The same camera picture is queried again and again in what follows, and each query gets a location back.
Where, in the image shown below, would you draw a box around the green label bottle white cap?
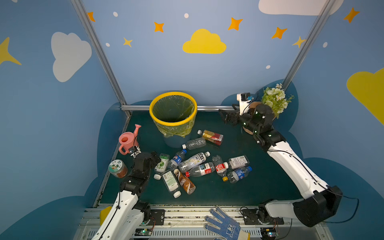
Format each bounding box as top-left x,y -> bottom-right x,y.
162,170 -> 182,199

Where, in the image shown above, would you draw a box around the white label square bottle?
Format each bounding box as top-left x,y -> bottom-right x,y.
224,155 -> 250,170

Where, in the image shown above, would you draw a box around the brown coffee drink bottle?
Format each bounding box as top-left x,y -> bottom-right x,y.
174,169 -> 196,195

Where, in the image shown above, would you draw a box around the black white label bottle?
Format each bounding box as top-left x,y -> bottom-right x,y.
178,152 -> 211,174

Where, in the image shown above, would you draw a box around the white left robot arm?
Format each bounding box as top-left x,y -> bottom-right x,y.
93,152 -> 161,240

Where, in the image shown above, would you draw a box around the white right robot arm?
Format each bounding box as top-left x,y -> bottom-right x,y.
238,101 -> 343,227

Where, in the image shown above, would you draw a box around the yellow rim waste bin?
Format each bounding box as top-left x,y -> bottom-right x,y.
149,92 -> 198,148

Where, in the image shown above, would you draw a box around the pink ribbed flower pot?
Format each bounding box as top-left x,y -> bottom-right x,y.
243,102 -> 262,135

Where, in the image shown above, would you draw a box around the round green lid jar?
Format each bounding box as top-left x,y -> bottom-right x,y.
108,160 -> 128,179

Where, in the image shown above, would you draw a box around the white green artificial flowers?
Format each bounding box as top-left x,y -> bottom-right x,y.
262,84 -> 295,119

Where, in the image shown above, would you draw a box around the pink watering can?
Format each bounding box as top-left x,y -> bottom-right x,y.
119,124 -> 141,158

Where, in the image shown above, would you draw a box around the blue label pepsi bottle left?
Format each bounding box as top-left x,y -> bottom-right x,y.
167,150 -> 187,171

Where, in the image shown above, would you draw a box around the red cap water bottle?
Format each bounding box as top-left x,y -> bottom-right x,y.
185,162 -> 215,178

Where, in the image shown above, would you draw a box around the clear crushed white cap bottle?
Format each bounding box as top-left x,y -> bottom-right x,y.
182,138 -> 207,150

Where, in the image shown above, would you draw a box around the yellow cap red label bottle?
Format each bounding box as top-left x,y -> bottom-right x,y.
212,155 -> 229,182

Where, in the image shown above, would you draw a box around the blue cap pepsi bottle right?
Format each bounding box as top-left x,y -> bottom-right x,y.
227,166 -> 253,184

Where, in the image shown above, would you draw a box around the yellow toy shovel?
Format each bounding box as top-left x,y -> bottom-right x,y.
100,206 -> 112,226

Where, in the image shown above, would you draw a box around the blue dotted work glove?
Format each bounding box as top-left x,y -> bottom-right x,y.
204,207 -> 251,240

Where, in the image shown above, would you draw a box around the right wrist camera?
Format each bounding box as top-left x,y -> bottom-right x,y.
237,93 -> 254,116

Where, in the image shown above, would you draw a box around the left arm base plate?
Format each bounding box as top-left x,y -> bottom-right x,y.
142,209 -> 166,226

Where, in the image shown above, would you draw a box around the aluminium back frame rail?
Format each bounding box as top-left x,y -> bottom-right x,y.
121,105 -> 239,112

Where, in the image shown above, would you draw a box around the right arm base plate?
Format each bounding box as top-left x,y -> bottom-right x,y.
240,207 -> 284,225

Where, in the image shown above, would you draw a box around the right aluminium frame post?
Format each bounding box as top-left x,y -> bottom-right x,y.
282,0 -> 336,90

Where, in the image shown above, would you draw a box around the aluminium frame post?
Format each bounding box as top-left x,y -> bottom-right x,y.
71,0 -> 127,107
282,0 -> 336,90

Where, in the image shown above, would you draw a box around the left aluminium frame post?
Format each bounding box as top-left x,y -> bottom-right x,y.
71,0 -> 127,107

